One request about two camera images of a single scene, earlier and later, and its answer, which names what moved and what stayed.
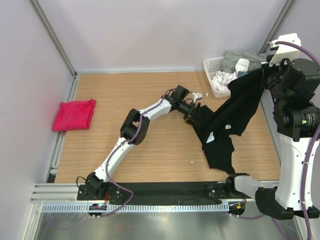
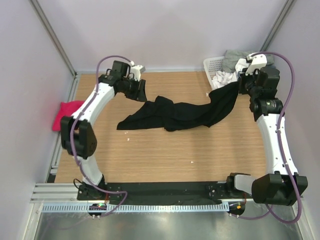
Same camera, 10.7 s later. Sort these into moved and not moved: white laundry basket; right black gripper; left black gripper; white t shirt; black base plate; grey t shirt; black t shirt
Moved: right black gripper; black t shirt; left black gripper
Not moved: white t shirt; white laundry basket; grey t shirt; black base plate
